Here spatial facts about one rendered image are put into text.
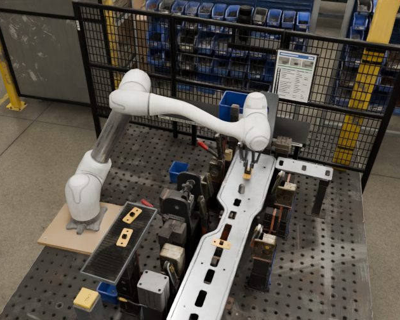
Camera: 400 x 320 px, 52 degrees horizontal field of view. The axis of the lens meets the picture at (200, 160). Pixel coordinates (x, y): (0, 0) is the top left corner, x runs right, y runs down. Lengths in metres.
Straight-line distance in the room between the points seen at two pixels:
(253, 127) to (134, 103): 0.53
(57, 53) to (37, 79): 0.42
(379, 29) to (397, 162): 2.08
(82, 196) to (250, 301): 0.96
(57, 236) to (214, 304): 1.00
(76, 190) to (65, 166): 1.72
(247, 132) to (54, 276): 1.15
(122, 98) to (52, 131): 2.53
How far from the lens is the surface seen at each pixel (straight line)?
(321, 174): 2.19
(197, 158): 2.66
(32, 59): 4.36
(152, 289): 1.53
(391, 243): 3.40
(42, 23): 4.11
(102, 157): 2.23
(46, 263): 2.22
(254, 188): 2.04
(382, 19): 2.27
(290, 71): 2.37
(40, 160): 3.98
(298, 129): 2.43
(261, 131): 1.68
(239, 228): 1.85
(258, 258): 1.85
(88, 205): 2.17
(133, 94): 1.84
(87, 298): 1.49
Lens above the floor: 2.39
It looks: 40 degrees down
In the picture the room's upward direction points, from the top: 1 degrees clockwise
